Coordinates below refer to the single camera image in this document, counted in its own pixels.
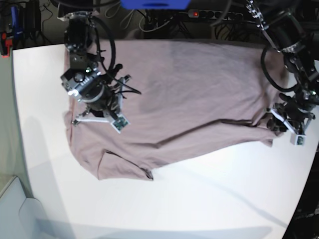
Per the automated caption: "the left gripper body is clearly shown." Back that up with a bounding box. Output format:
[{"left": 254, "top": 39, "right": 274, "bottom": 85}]
[{"left": 267, "top": 93, "right": 316, "bottom": 135}]

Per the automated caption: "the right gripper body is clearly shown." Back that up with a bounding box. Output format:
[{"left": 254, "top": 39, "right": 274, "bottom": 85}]
[{"left": 72, "top": 75, "right": 131, "bottom": 125}]

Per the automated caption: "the mauve t-shirt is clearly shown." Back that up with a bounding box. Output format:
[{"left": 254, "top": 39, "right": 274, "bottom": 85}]
[{"left": 64, "top": 40, "right": 280, "bottom": 180}]

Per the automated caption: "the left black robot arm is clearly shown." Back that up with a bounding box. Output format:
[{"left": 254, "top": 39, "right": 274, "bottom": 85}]
[{"left": 246, "top": 0, "right": 319, "bottom": 135}]

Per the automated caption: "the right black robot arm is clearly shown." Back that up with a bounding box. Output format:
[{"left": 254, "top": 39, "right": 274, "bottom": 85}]
[{"left": 57, "top": 0, "right": 141, "bottom": 132}]

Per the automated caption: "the blue plastic box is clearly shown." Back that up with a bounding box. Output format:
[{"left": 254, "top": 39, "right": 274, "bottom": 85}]
[{"left": 121, "top": 0, "right": 191, "bottom": 9}]

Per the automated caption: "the red and black clamp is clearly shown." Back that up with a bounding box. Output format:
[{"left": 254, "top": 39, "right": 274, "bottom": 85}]
[{"left": 0, "top": 31, "right": 13, "bottom": 58}]

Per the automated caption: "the black power strip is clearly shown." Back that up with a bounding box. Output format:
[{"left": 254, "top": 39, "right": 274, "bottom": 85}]
[{"left": 187, "top": 9, "right": 244, "bottom": 21}]

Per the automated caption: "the grey rounded bin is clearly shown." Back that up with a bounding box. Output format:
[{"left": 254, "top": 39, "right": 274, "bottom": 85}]
[{"left": 0, "top": 177, "right": 48, "bottom": 239}]

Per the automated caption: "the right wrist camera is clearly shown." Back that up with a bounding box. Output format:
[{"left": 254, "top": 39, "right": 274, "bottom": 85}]
[{"left": 111, "top": 115, "right": 130, "bottom": 134}]

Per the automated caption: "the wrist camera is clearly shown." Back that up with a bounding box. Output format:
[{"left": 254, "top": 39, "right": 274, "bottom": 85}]
[
  {"left": 111, "top": 115, "right": 130, "bottom": 134},
  {"left": 290, "top": 133, "right": 306, "bottom": 146}
]

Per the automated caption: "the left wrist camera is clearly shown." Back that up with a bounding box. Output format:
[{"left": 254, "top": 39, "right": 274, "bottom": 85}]
[{"left": 290, "top": 133, "right": 306, "bottom": 146}]

